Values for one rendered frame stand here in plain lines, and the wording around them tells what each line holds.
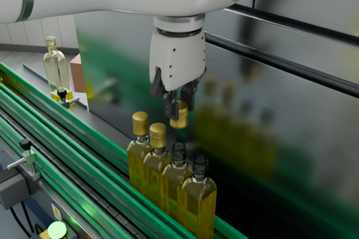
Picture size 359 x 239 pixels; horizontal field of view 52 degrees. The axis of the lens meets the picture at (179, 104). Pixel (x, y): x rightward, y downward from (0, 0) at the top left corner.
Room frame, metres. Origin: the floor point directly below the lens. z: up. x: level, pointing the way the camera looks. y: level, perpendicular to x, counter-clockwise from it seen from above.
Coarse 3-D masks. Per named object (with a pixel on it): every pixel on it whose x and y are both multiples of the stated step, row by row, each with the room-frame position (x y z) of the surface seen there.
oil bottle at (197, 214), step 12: (192, 180) 0.53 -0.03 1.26; (192, 192) 0.52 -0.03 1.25; (204, 192) 0.51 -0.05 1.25; (216, 192) 0.54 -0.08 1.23; (192, 204) 0.52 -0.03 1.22; (204, 204) 0.51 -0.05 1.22; (192, 216) 0.51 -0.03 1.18; (204, 216) 0.51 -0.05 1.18; (192, 228) 0.51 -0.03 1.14; (204, 228) 0.51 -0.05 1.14
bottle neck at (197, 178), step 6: (198, 156) 0.55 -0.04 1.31; (204, 156) 0.55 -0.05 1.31; (192, 162) 0.54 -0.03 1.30; (198, 162) 0.55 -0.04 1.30; (204, 162) 0.53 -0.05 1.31; (192, 168) 0.54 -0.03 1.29; (198, 168) 0.53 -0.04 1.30; (204, 168) 0.53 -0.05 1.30; (192, 174) 0.54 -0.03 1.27; (198, 174) 0.53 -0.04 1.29; (204, 174) 0.53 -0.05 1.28; (198, 180) 0.53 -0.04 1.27; (204, 180) 0.53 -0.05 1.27
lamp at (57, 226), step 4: (52, 224) 0.62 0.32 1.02; (56, 224) 0.62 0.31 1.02; (60, 224) 0.62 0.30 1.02; (64, 224) 0.63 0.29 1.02; (48, 228) 0.61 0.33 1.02; (52, 228) 0.61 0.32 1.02; (56, 228) 0.61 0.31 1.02; (60, 228) 0.61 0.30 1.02; (64, 228) 0.61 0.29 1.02; (48, 232) 0.60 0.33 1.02; (52, 232) 0.60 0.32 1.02; (56, 232) 0.60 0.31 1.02; (60, 232) 0.60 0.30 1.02; (64, 232) 0.61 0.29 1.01; (52, 236) 0.59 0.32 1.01; (56, 236) 0.59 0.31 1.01; (60, 236) 0.60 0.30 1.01; (64, 236) 0.60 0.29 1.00
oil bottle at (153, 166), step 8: (168, 152) 0.62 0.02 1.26; (144, 160) 0.61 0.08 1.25; (152, 160) 0.60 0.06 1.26; (160, 160) 0.60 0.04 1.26; (168, 160) 0.61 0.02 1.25; (144, 168) 0.61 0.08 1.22; (152, 168) 0.59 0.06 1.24; (160, 168) 0.59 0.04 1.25; (144, 176) 0.61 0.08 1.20; (152, 176) 0.59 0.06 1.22; (160, 176) 0.58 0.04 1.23; (144, 184) 0.62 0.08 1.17; (152, 184) 0.60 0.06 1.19; (160, 184) 0.58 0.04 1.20; (152, 192) 0.60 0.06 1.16; (160, 192) 0.58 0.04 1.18; (152, 200) 0.60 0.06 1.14; (160, 200) 0.58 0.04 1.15; (160, 208) 0.58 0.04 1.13
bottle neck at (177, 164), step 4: (176, 144) 0.59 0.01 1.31; (180, 144) 0.59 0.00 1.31; (184, 144) 0.59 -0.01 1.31; (172, 148) 0.58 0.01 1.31; (176, 148) 0.59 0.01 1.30; (180, 148) 0.59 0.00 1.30; (184, 148) 0.57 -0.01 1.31; (172, 152) 0.58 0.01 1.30; (176, 152) 0.57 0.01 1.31; (180, 152) 0.57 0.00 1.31; (184, 152) 0.57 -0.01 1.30; (172, 156) 0.58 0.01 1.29; (176, 156) 0.57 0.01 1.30; (180, 156) 0.57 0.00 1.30; (184, 156) 0.57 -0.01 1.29; (172, 160) 0.58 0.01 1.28; (176, 160) 0.57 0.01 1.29; (180, 160) 0.57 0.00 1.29; (184, 160) 0.57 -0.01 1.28; (172, 164) 0.58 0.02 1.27; (176, 164) 0.57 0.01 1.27; (180, 164) 0.57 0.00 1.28; (184, 164) 0.57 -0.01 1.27; (176, 168) 0.57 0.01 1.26; (180, 168) 0.57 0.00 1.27
